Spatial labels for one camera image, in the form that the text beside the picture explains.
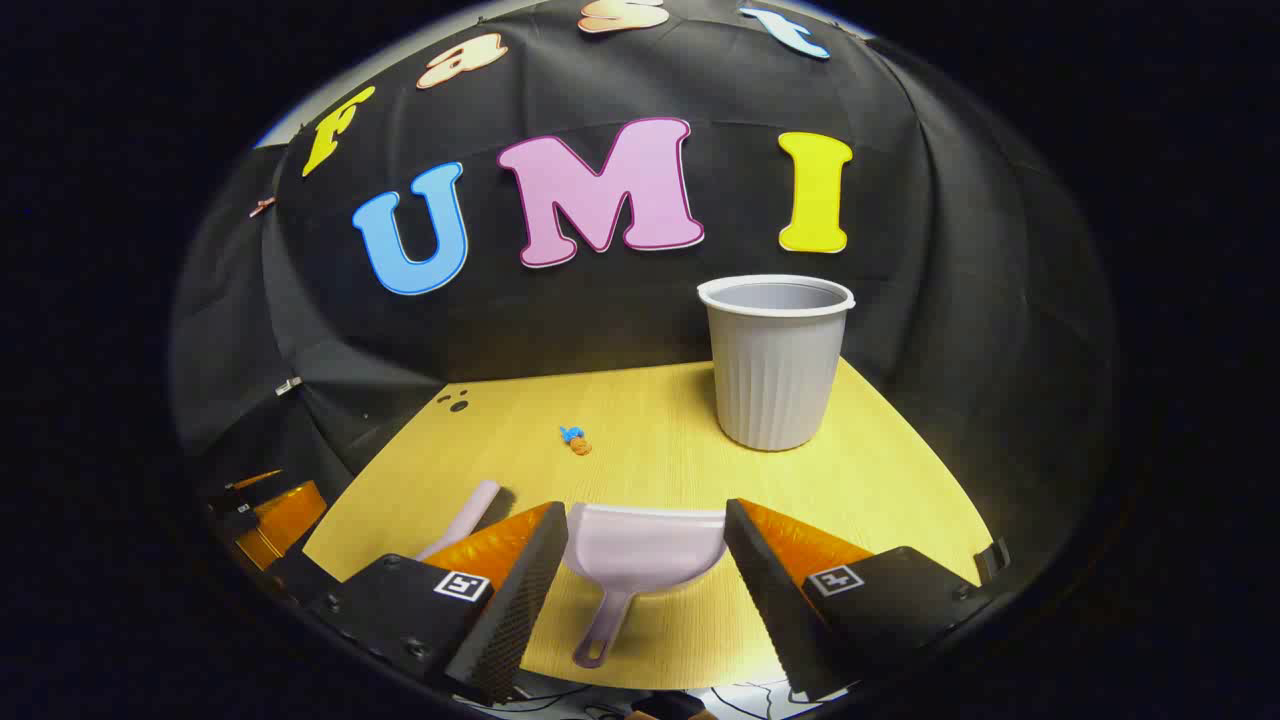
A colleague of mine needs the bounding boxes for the pale pink small broom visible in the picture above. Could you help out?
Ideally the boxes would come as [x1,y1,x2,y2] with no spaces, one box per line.
[415,479,501,562]

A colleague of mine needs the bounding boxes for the pale pink dustpan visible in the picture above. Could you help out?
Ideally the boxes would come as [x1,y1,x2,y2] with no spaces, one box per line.
[563,503,728,669]

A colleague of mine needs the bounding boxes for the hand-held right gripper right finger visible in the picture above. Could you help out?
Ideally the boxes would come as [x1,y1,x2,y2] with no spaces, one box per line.
[724,498,988,701]

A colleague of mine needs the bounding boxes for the grey ribbed garbage bin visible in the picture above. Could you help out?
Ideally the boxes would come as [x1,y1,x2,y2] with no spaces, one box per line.
[697,275,856,452]

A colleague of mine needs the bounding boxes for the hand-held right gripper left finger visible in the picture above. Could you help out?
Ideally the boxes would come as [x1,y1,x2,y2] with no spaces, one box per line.
[305,502,569,706]

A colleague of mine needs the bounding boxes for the yellow wooden desktop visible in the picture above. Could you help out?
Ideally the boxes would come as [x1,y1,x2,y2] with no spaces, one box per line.
[302,358,996,691]

